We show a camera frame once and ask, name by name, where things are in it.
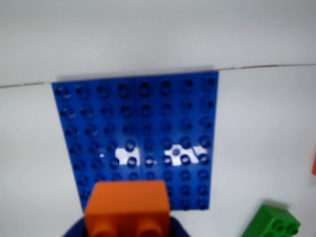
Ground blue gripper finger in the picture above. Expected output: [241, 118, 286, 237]
[61, 214, 191, 237]

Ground orange 2x2 block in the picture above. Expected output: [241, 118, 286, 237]
[83, 180, 171, 237]

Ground green 2x4 block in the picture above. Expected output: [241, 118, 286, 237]
[238, 203, 302, 237]

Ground blue 8x8 base plate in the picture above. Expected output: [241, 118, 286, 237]
[51, 67, 220, 213]

